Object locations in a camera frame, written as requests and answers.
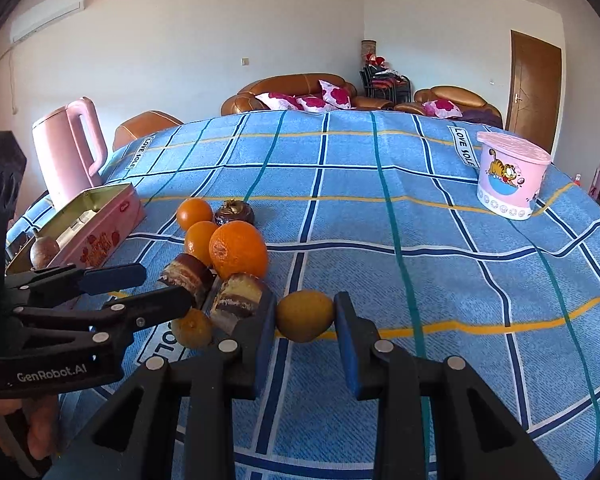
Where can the brown leather sofa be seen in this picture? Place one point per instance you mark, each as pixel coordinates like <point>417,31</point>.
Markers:
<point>290,82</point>

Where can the pink cartoon cat bucket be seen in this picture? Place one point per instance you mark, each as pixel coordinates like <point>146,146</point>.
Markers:
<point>510,175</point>

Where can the layered chocolate cake slice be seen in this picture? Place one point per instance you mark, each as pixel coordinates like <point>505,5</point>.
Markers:
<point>237,300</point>
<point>187,272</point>

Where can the stacked dark chairs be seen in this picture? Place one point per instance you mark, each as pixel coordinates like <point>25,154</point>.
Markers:
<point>385,90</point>

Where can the white plastic packet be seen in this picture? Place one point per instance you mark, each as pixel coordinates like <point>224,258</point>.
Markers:
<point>77,221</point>

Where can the greenish tangerine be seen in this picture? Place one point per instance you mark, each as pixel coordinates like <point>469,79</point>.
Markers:
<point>194,331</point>

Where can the yellow-green kiwi fruit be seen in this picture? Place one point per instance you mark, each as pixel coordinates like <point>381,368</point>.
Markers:
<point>305,316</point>

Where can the person's left hand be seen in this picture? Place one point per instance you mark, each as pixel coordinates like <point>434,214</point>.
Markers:
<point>42,430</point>

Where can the blue plaid blanket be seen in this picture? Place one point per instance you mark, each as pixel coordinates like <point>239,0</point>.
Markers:
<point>430,260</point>

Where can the dark brown round fruit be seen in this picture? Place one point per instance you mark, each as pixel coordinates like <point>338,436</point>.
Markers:
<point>234,214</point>

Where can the brown leather armchair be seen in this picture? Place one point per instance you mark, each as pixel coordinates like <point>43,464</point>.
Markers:
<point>450,94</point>

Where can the red plush toys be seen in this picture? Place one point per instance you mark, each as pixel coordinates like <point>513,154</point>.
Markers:
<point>377,61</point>

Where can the white pink floral pillow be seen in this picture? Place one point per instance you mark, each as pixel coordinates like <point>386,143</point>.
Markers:
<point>312,103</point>
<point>280,101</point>
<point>442,108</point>
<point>336,94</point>

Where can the small orange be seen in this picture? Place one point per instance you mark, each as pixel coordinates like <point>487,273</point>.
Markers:
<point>199,242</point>
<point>194,213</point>

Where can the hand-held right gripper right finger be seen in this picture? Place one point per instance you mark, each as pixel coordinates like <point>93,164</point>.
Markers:
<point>347,342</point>

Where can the purple cloth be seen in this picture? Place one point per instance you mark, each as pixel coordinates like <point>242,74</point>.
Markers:
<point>482,117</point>

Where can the pink tin box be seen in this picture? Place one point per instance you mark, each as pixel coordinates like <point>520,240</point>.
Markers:
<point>105,240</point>

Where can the white air conditioner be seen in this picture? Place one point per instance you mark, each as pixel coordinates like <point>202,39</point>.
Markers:
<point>45,15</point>

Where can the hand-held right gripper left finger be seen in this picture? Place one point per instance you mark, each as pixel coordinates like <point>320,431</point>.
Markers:
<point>265,332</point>

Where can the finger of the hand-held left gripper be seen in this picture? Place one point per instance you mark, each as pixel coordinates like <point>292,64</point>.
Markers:
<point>145,310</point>
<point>115,278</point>

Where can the large orange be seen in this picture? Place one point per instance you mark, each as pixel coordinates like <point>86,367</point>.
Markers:
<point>238,250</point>

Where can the pink electric kettle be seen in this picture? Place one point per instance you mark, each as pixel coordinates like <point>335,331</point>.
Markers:
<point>60,160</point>

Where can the brown wooden door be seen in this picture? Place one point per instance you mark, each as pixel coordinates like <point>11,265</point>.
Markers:
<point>532,90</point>

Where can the brown passion fruit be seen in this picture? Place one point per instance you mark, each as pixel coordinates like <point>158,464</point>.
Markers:
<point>44,252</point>

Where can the brown leather ottoman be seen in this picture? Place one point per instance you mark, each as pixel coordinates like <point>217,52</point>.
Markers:
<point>145,125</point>

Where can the tall patterned cylinder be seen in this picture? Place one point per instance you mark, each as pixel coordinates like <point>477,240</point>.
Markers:
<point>368,49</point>

